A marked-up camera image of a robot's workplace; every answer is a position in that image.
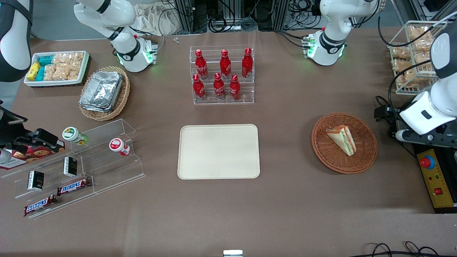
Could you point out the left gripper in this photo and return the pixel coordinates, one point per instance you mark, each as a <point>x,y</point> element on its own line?
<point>392,115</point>

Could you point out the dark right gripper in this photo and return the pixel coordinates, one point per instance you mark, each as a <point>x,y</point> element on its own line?
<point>10,129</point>

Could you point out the triangular sandwich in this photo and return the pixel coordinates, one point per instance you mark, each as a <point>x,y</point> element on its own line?
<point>343,139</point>

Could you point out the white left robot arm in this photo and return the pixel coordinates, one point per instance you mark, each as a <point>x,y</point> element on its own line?
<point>332,43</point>

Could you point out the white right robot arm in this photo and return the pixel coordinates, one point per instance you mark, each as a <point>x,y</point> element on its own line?
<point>128,53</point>

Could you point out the white rectangular snack tray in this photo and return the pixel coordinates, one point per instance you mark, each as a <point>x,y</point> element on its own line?
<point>53,82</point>

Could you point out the round brown wicker basket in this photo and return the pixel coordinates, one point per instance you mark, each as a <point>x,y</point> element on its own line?
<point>334,160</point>

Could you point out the oval tan wicker basket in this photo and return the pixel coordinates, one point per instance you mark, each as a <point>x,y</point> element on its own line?
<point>123,96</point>

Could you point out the beige plastic tray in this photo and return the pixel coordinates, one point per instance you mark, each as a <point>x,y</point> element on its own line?
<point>218,151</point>

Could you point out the red cookie box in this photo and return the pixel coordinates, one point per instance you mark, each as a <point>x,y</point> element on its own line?
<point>34,155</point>

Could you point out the green lid yogurt cup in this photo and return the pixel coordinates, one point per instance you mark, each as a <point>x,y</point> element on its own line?
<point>72,134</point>

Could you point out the small black carton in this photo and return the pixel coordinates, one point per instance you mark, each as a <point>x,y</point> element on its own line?
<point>35,180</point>
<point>70,166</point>

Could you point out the clear fried snack packet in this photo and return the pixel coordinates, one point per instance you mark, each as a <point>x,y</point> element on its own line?
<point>417,33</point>
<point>407,79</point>
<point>401,66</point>
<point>423,44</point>
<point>423,57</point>
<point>400,53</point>

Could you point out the Snickers chocolate bar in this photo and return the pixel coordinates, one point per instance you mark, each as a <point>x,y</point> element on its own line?
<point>39,205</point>
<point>73,186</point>

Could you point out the aluminium foil container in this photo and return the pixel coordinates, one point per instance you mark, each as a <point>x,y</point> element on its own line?
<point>103,87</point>
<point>94,108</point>

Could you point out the teal snack packet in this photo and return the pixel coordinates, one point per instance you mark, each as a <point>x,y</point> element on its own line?
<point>40,73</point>
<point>45,60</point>

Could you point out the clear rice cracker packet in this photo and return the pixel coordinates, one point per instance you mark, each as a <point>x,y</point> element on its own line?
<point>61,71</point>
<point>50,72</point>
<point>69,58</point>
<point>75,70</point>

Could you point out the yellow snack packet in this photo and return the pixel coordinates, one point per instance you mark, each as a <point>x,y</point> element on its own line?
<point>33,71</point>

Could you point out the red lid yogurt cup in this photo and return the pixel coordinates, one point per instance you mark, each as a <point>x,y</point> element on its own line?
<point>118,146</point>

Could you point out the clear acrylic stepped shelf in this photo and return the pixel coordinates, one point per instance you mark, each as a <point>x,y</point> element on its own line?
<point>114,171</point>

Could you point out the yellow emergency stop box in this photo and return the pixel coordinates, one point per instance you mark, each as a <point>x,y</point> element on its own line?
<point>437,178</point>

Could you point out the black countertop appliance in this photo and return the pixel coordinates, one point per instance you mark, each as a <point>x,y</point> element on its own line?
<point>444,210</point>

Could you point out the clear acrylic bottle rack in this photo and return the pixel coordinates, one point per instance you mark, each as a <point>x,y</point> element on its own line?
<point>246,91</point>

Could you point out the red cola bottle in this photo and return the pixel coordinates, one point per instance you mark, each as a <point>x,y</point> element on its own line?
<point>198,88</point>
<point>247,64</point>
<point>219,87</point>
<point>234,88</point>
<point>225,66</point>
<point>201,66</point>

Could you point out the white cloth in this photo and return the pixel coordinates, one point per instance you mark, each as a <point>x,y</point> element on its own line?
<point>157,19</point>

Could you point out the aluminium frame structure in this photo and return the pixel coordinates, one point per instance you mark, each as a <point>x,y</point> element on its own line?
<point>185,14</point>

